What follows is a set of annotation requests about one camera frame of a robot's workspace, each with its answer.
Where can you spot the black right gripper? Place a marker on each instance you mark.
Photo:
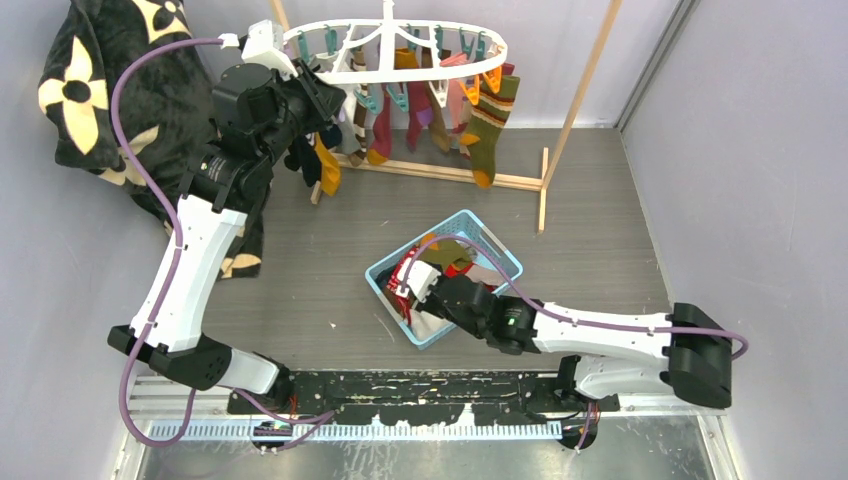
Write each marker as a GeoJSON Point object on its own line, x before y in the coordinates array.
{"type": "Point", "coordinates": [427, 305]}

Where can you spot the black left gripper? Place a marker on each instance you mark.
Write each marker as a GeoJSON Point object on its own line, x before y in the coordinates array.
{"type": "Point", "coordinates": [323, 99]}

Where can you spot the navy black white sock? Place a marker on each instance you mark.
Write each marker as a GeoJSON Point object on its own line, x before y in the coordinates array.
{"type": "Point", "coordinates": [301, 156]}

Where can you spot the brown white orange sock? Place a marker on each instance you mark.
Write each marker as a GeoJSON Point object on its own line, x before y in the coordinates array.
{"type": "Point", "coordinates": [330, 176]}

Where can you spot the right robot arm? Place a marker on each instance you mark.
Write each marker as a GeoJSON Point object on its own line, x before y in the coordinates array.
{"type": "Point", "coordinates": [684, 353]}

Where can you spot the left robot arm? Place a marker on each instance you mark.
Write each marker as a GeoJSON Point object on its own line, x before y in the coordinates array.
{"type": "Point", "coordinates": [258, 113]}

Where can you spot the white sock in basket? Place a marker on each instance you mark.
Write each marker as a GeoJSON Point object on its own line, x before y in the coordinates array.
{"type": "Point", "coordinates": [425, 325]}

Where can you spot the light blue plastic basket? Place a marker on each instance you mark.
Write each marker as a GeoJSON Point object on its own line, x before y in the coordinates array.
{"type": "Point", "coordinates": [450, 257]}

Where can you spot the maroon purple striped sock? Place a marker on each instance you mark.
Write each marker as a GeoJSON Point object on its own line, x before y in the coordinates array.
{"type": "Point", "coordinates": [420, 112]}

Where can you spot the pink hanging sock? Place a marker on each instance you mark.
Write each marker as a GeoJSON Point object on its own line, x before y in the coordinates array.
{"type": "Point", "coordinates": [457, 103]}

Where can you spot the black floral blanket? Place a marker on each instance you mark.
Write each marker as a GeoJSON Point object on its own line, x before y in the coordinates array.
{"type": "Point", "coordinates": [165, 107]}

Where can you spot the green orange striped sock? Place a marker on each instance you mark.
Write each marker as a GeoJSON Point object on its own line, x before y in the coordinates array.
{"type": "Point", "coordinates": [487, 121]}

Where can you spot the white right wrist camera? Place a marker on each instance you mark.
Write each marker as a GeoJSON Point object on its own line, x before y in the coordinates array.
{"type": "Point", "coordinates": [415, 278]}

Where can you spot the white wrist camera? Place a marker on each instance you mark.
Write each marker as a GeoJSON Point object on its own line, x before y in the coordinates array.
{"type": "Point", "coordinates": [415, 278]}
{"type": "Point", "coordinates": [264, 46]}

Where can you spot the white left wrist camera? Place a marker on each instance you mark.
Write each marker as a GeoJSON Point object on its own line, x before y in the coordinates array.
{"type": "Point", "coordinates": [264, 46]}

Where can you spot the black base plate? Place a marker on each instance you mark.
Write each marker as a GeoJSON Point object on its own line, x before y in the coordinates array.
{"type": "Point", "coordinates": [425, 398]}

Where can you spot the wooden rack frame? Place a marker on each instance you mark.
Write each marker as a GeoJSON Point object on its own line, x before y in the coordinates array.
{"type": "Point", "coordinates": [549, 161]}

